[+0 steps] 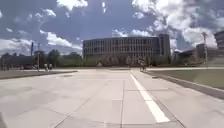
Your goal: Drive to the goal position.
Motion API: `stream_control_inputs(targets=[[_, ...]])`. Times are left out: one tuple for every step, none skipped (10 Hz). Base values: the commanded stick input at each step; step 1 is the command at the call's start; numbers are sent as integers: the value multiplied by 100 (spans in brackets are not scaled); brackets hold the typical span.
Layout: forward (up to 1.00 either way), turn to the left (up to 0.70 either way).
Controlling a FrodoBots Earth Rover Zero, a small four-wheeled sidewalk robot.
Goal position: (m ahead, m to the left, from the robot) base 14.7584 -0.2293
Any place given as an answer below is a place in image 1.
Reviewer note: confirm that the tall lamp pole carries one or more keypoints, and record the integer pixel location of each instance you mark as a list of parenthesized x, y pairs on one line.
[(205, 46)]

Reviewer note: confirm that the person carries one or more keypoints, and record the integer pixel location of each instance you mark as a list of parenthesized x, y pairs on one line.
[(142, 64)]

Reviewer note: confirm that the row of trees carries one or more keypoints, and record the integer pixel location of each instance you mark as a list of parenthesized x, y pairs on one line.
[(83, 60)]

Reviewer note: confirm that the flat grass bed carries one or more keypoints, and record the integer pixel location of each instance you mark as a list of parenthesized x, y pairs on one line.
[(26, 73)]

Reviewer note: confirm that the raised grass bed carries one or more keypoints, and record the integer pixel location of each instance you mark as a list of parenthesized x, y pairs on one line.
[(196, 77)]

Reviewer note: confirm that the thin pole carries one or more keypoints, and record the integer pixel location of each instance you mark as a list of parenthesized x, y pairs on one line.
[(38, 56)]

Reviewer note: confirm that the large curved grey building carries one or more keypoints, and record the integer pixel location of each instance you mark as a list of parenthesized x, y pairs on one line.
[(123, 46)]

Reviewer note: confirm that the dark tower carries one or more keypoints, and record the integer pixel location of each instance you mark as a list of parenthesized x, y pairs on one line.
[(32, 48)]

